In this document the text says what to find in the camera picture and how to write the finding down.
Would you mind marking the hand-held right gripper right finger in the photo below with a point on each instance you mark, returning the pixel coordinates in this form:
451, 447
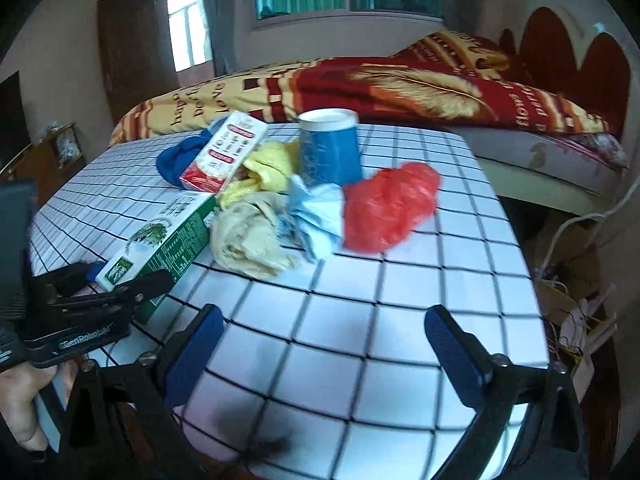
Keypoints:
452, 355

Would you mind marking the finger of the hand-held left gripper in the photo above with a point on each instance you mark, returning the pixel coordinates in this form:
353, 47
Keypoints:
140, 287
65, 280

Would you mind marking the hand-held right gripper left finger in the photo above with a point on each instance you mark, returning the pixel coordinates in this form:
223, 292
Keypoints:
200, 345

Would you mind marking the green carton box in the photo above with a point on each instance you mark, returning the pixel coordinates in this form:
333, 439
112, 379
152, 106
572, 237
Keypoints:
165, 240

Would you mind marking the off-white plastic bag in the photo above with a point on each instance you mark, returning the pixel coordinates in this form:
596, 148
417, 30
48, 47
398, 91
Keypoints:
245, 240

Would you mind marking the blue cloth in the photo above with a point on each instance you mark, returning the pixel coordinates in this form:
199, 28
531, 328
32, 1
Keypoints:
175, 157

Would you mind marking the person's left hand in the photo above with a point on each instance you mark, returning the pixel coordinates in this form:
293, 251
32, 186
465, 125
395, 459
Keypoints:
20, 405

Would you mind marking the wooden cabinet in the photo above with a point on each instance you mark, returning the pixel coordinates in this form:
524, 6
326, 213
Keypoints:
45, 170

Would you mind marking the clutter on cabinet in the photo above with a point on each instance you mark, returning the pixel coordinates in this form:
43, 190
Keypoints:
62, 142

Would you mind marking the white checked tablecloth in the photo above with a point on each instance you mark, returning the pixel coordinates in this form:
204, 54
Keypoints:
350, 310

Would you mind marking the black television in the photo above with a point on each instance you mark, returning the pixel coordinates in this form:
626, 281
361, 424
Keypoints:
12, 120

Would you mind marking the red and white carton box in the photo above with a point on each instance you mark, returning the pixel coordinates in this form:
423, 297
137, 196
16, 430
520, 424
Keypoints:
225, 155

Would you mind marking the red plastic bag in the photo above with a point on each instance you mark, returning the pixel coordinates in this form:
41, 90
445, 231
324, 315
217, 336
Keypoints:
385, 205

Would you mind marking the light blue plastic bag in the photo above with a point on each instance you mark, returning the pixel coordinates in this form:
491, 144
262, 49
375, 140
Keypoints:
315, 215

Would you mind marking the yellow cloth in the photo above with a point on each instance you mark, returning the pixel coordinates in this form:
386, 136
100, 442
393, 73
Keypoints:
275, 165

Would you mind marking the bed mattress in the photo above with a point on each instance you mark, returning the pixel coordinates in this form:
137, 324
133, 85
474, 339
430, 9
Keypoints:
525, 160

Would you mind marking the blue paper cup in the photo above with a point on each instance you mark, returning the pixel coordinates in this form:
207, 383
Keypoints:
330, 155

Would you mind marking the brown wooden door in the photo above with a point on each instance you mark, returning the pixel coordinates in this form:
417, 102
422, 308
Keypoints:
130, 40

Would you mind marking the small bright window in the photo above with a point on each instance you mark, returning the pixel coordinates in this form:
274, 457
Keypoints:
187, 30

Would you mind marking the bed with red yellow blanket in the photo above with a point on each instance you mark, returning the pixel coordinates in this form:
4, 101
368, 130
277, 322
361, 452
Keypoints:
400, 90

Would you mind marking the grey curtain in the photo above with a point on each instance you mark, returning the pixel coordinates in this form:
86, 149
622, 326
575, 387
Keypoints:
227, 10

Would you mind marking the red scalloped headboard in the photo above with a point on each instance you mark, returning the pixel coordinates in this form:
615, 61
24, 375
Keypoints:
550, 45

